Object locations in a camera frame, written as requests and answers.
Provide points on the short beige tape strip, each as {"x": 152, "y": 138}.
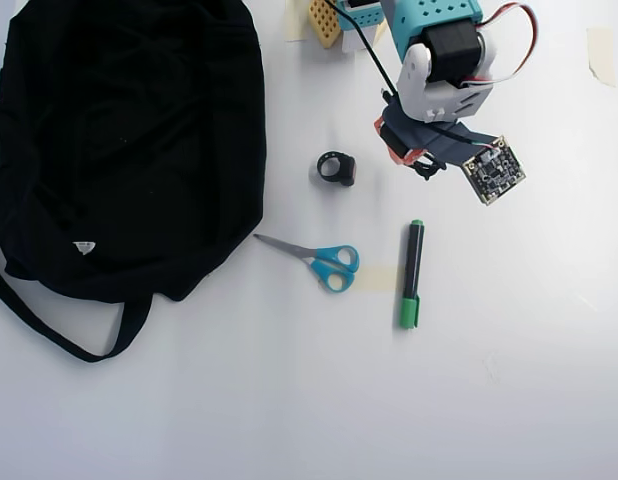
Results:
{"x": 379, "y": 279}

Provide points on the yellow perforated base block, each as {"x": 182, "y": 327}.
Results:
{"x": 324, "y": 22}

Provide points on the black camera circuit board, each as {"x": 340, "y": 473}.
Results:
{"x": 494, "y": 172}

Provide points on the green and black marker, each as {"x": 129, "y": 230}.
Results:
{"x": 413, "y": 260}

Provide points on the black fabric bag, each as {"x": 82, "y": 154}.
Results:
{"x": 114, "y": 150}

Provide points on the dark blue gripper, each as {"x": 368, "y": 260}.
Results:
{"x": 392, "y": 141}

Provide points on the white and teal robot arm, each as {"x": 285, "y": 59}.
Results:
{"x": 439, "y": 15}

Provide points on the long beige tape strip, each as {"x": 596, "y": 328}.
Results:
{"x": 601, "y": 55}

